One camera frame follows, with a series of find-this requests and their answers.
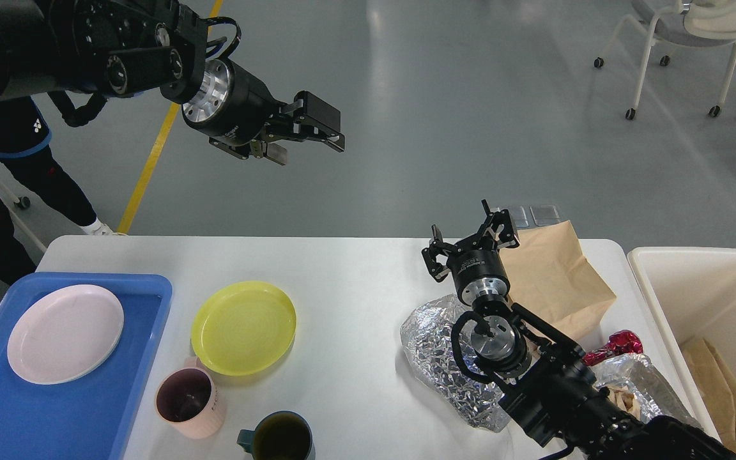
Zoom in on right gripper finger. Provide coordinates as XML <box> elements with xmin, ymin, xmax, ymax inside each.
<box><xmin>464</xmin><ymin>200</ymin><xmax>521</xmax><ymax>252</ymax></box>
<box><xmin>422</xmin><ymin>226</ymin><xmax>464</xmax><ymax>282</ymax></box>

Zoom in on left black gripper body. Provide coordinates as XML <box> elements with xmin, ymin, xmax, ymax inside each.
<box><xmin>181</xmin><ymin>58</ymin><xmax>294</xmax><ymax>142</ymax></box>

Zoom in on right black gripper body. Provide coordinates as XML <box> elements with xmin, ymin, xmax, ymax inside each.
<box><xmin>446</xmin><ymin>247</ymin><xmax>511</xmax><ymax>306</ymax></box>

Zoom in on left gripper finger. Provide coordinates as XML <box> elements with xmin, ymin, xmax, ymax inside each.
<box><xmin>208</xmin><ymin>137</ymin><xmax>288</xmax><ymax>165</ymax></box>
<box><xmin>282</xmin><ymin>91</ymin><xmax>346</xmax><ymax>153</ymax></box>

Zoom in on yellow plate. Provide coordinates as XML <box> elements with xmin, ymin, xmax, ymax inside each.
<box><xmin>190</xmin><ymin>280</ymin><xmax>297</xmax><ymax>378</ymax></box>

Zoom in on dark green mug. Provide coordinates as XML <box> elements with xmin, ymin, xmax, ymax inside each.
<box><xmin>237</xmin><ymin>411</ymin><xmax>316</xmax><ymax>459</ymax></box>

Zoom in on pink mug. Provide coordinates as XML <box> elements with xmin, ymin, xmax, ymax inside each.
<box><xmin>154</xmin><ymin>357</ymin><xmax>227</xmax><ymax>440</ymax></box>

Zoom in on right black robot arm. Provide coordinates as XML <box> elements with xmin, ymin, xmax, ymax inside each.
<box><xmin>422</xmin><ymin>201</ymin><xmax>736</xmax><ymax>459</ymax></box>

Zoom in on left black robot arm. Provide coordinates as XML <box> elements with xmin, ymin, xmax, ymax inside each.
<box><xmin>0</xmin><ymin>1</ymin><xmax>346</xmax><ymax>165</ymax></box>

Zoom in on grey floor outlet plates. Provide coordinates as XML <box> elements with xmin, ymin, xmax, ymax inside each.
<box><xmin>503</xmin><ymin>204</ymin><xmax>564</xmax><ymax>229</ymax></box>

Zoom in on brown paper bag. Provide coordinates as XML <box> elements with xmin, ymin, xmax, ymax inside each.
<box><xmin>499</xmin><ymin>221</ymin><xmax>617</xmax><ymax>340</ymax></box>

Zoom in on large crumpled foil ball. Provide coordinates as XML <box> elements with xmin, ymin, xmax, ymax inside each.
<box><xmin>399</xmin><ymin>294</ymin><xmax>512</xmax><ymax>432</ymax></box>

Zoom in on red foil wrapper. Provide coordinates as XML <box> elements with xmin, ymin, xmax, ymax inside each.
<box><xmin>582</xmin><ymin>330</ymin><xmax>645</xmax><ymax>367</ymax></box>

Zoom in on person in black clothes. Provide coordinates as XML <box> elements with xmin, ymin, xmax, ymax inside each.
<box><xmin>0</xmin><ymin>97</ymin><xmax>113</xmax><ymax>285</ymax></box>

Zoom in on white chair at left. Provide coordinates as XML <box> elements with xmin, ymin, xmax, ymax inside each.
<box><xmin>0</xmin><ymin>180</ymin><xmax>47</xmax><ymax>254</ymax></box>

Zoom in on white plastic bin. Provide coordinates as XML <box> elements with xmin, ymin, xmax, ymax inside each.
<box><xmin>627</xmin><ymin>247</ymin><xmax>736</xmax><ymax>436</ymax></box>

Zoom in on pink plate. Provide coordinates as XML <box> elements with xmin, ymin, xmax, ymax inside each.
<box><xmin>6</xmin><ymin>284</ymin><xmax>125</xmax><ymax>385</ymax></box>

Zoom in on white rolling chair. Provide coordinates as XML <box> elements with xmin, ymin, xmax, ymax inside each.
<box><xmin>594</xmin><ymin>1</ymin><xmax>736</xmax><ymax>121</ymax></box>

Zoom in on brown paper in bin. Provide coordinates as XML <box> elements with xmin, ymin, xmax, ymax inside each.
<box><xmin>682</xmin><ymin>338</ymin><xmax>736</xmax><ymax>453</ymax></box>

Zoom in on blue plastic tray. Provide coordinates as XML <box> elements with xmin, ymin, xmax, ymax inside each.
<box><xmin>0</xmin><ymin>273</ymin><xmax>173</xmax><ymax>459</ymax></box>

